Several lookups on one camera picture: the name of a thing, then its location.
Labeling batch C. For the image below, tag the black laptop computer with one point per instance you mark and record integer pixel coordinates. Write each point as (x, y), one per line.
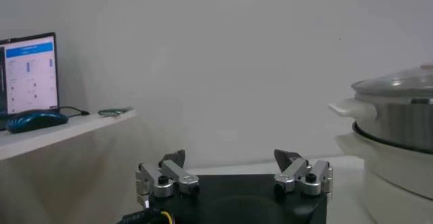
(30, 76)

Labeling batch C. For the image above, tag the green silver flat tool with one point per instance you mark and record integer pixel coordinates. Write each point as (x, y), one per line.
(113, 112)

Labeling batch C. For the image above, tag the perforated steel steamer basket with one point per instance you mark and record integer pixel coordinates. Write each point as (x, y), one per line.
(399, 124)

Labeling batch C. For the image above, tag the blue computer mouse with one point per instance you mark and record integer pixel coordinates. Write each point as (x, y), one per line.
(37, 121)

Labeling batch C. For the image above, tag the white electric cooker base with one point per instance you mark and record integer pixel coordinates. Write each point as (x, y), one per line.
(395, 178)

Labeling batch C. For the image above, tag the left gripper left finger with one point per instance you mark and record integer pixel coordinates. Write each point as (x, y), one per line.
(176, 174)

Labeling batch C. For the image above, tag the round glass pot lid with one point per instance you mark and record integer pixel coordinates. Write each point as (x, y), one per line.
(399, 83)

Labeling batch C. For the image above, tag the white side table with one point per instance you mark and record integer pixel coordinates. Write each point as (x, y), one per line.
(74, 132)

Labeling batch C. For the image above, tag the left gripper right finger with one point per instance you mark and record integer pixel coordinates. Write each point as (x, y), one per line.
(294, 171)

